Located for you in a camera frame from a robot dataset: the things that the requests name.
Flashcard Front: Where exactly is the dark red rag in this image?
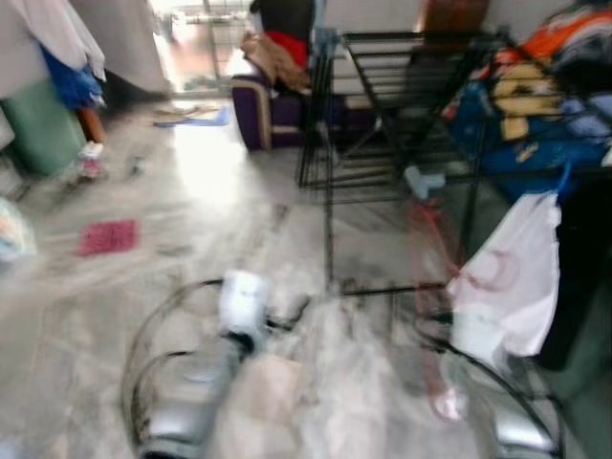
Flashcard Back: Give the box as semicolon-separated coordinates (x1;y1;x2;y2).
78;220;140;257

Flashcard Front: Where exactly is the child in blue shorts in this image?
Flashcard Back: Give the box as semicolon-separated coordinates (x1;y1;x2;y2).
8;0;111;181

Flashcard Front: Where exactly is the purple armchair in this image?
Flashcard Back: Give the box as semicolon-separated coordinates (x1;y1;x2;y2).
231;72;331;152

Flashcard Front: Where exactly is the black metal drying rack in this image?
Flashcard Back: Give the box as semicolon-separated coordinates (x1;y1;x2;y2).
296;29;612;297

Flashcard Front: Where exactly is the green armchair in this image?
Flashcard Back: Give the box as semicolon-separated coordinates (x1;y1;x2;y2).
0;78;87;178

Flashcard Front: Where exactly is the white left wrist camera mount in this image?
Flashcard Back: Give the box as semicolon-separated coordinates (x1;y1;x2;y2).
218;271;272;340

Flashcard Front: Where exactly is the blue printed garment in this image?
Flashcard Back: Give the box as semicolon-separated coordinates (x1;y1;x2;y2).
449;81;612;197

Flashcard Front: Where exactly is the tan cloth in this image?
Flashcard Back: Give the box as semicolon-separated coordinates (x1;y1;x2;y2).
239;32;309;94

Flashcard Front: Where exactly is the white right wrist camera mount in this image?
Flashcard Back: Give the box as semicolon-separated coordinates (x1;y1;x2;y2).
449;304;508;369

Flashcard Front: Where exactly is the black garment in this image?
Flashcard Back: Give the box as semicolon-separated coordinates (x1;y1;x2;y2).
535;177;612;374

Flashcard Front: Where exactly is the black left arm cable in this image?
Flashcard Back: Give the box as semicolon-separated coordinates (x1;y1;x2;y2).
143;352;202;446
122;277;227;452

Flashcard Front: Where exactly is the orange and white garment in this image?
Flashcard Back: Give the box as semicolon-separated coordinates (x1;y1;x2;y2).
521;8;612;63

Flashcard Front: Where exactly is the yellow towel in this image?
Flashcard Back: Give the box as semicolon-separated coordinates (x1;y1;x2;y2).
492;62;565;140

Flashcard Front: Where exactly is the blue plastic hanger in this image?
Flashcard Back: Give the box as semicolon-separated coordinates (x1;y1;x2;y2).
553;163;575;202

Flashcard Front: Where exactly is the red garment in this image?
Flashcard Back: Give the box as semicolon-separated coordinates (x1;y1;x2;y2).
266;29;312;70

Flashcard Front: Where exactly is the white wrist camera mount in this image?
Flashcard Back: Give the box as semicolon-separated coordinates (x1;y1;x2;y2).
218;271;272;340
449;304;508;369

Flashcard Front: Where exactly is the white plastic bag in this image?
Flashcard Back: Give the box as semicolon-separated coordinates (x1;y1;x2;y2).
0;196;34;264

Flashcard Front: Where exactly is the pink plastic hanger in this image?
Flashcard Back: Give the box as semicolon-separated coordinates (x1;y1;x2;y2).
406;196;517;422

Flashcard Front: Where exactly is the blue bordered floor mat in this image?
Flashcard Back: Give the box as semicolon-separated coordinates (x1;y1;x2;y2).
153;103;230;128

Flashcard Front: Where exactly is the white t-shirt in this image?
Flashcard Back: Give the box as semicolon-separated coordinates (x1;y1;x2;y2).
448;191;563;360

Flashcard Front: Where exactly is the light blue plastic clip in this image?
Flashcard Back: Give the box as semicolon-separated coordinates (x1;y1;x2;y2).
404;164;446;199

